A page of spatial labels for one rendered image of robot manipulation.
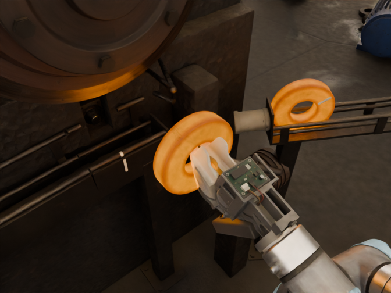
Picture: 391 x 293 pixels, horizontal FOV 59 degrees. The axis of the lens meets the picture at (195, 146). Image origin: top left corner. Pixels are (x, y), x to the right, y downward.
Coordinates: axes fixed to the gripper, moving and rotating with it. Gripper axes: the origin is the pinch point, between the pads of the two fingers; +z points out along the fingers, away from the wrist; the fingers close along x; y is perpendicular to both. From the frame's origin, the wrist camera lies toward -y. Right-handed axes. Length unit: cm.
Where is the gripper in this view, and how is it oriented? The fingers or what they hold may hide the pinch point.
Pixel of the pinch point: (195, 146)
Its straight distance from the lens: 59.8
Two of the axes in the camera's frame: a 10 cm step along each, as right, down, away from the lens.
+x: -7.9, 4.3, -4.4
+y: 1.7, -5.3, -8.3
